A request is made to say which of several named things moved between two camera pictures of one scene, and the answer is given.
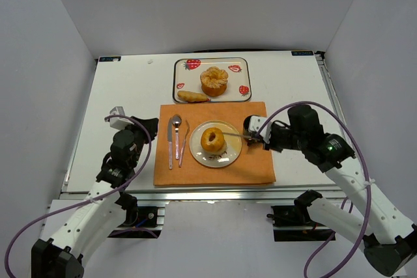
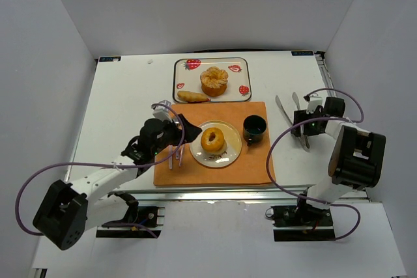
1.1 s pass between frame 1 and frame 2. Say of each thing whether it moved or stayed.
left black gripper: moved
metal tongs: moved
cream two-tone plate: stayed
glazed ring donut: stayed
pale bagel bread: stayed
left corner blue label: stayed
